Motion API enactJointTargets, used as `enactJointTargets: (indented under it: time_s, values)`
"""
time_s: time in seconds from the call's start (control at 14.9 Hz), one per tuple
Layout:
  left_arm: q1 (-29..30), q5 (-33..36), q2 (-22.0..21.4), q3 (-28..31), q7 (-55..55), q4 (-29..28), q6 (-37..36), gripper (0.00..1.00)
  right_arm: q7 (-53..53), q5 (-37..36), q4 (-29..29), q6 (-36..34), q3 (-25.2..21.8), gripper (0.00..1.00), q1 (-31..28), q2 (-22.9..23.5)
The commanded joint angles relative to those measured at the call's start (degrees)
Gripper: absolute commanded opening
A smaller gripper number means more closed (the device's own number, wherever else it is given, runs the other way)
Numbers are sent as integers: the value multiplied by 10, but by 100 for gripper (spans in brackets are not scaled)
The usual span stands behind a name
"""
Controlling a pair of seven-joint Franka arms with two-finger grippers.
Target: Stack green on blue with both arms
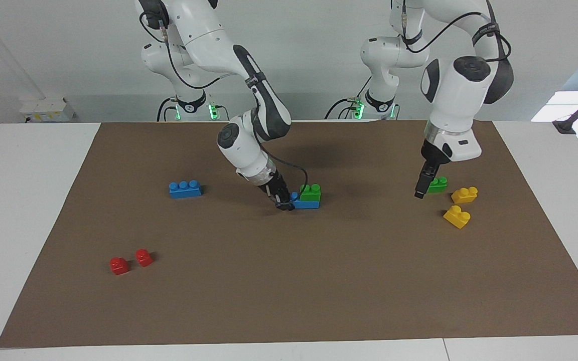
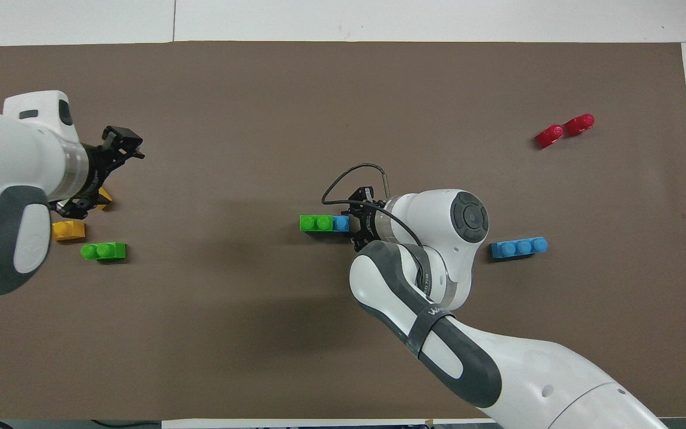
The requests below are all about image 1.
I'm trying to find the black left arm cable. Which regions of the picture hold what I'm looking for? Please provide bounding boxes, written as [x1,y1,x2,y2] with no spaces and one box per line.
[401,9,512,65]

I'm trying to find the black base cables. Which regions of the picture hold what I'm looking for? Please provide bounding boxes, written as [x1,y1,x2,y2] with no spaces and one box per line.
[324,75,373,120]
[156,96,176,122]

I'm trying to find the brown table mat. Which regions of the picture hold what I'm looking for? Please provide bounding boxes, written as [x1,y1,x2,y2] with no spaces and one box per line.
[0,120,578,348]

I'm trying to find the white side desk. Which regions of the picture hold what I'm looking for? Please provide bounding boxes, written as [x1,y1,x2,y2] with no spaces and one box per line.
[531,88,578,123]

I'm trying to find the yellow two-stud toy brick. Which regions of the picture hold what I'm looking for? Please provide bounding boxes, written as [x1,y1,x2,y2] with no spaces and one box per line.
[451,187,479,204]
[443,205,472,230]

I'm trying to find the white power strip box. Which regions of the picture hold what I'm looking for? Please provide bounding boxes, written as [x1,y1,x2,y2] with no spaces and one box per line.
[20,97,77,123]

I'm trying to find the blue three-stud toy brick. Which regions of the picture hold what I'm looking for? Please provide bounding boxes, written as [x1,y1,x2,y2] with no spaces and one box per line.
[169,179,203,199]
[289,192,321,210]

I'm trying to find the black left arm strap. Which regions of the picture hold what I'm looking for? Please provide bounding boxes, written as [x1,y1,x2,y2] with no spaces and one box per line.
[472,22,500,37]

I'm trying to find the black right base cables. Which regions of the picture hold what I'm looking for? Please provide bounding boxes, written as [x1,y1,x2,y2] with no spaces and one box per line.
[156,96,176,122]

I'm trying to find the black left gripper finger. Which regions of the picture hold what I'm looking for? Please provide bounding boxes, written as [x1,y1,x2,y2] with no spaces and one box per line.
[414,172,436,200]

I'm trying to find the black left base cables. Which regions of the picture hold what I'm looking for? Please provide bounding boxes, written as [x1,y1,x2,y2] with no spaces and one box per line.
[324,75,373,120]

